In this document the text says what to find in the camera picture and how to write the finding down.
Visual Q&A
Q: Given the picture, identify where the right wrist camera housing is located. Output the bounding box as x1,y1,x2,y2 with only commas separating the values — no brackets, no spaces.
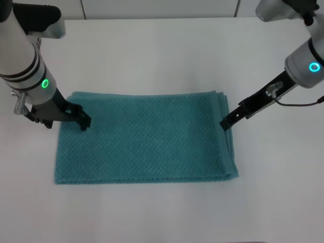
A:
255,0,320,26

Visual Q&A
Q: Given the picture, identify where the teal waffle-weave towel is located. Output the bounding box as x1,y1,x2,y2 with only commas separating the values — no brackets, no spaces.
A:
54,90,239,185

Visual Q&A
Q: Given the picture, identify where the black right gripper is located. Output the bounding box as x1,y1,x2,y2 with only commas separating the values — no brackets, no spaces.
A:
219,70,299,131

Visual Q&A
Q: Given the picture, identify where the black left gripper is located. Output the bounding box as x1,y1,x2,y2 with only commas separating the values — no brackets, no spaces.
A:
23,88,92,132

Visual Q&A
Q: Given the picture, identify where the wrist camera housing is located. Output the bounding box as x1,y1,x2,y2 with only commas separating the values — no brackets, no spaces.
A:
255,0,320,26
13,2,67,40

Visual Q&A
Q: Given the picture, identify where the clear cable plug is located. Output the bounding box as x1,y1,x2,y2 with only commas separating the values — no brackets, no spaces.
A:
265,80,283,98

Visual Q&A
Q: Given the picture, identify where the grey right arm cable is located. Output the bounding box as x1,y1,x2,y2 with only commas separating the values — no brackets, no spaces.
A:
274,94,324,107

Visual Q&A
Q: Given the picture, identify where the left wrist camera housing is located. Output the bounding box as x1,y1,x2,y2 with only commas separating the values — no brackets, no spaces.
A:
13,2,67,40

